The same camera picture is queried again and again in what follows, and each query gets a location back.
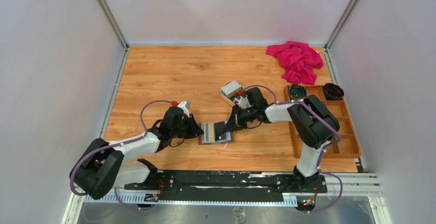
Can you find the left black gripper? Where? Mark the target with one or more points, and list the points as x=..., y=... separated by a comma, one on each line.
x=195, y=130

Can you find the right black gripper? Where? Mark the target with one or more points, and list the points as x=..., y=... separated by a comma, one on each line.
x=231, y=125

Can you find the brown leather card holder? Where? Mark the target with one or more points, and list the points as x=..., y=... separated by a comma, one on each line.
x=213, y=133

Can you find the beige oval card tray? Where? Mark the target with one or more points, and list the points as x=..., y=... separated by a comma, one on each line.
x=229, y=101

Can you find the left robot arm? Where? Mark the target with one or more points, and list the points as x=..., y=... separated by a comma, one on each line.
x=108, y=165

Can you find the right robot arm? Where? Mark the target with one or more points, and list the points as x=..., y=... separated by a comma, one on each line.
x=315, y=124

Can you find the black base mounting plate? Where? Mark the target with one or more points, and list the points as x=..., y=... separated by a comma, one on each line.
x=228, y=186

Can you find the pink cloth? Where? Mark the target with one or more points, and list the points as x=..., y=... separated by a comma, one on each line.
x=298, y=60

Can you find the wooden compartment organizer tray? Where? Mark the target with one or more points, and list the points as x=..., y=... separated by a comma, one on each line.
x=348, y=147

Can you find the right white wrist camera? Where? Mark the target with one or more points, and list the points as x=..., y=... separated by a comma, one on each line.
x=240, y=99

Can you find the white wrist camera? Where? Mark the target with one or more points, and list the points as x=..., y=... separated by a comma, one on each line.
x=240, y=99
x=184, y=105

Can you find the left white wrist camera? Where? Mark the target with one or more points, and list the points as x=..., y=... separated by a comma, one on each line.
x=184, y=105

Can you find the aluminium rail frame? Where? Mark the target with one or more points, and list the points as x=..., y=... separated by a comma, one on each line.
x=351, y=198

